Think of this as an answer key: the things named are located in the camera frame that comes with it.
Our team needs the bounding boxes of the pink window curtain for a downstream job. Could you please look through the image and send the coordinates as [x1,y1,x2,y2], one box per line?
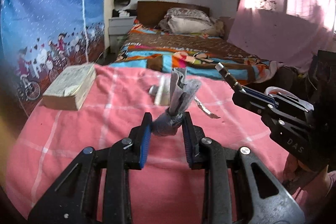
[228,0,335,72]

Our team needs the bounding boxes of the grey wrapper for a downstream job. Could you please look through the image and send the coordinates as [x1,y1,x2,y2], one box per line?
[152,68,202,136]

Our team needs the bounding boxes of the beige folded pillow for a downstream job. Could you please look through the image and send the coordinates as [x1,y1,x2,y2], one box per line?
[158,7,225,37]

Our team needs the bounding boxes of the brown wooden headboard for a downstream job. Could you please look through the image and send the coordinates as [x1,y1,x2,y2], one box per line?
[137,1,210,28]

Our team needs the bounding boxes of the grey bedside drawer cabinet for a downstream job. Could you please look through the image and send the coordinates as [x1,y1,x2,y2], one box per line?
[108,16,136,53]

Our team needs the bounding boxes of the blue fabric wardrobe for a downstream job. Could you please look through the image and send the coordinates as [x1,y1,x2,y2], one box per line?
[1,0,104,114]

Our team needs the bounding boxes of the right human hand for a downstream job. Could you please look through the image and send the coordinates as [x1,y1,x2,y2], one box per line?
[282,153,335,217]

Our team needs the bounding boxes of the pink checkered cloth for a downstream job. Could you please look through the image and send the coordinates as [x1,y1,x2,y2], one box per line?
[4,63,308,222]

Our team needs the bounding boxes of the old thick book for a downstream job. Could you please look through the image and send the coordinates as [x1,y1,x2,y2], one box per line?
[42,63,96,111]

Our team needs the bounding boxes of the colourful striped blanket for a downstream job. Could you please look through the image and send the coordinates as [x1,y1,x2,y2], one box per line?
[111,22,280,85]

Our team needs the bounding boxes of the silver foil strip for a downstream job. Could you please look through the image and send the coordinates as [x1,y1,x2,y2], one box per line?
[194,97,220,119]

